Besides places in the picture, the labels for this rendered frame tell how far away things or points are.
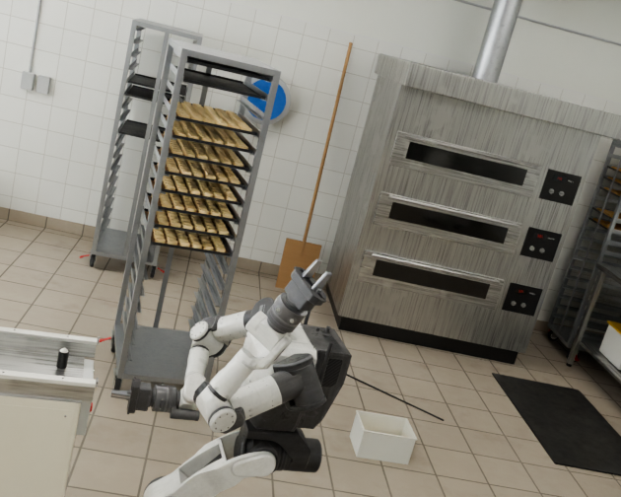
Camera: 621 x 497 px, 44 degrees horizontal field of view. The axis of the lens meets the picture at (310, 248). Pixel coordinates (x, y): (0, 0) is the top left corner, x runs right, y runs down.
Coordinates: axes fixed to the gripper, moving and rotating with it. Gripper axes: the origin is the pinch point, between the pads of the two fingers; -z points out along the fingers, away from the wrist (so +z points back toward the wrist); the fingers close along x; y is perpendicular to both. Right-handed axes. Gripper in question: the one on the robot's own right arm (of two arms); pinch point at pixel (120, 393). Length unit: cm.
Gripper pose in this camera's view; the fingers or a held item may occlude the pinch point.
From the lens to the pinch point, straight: 265.6
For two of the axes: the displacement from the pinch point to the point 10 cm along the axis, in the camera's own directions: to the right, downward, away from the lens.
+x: -2.4, 9.4, 2.6
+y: -2.4, -3.1, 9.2
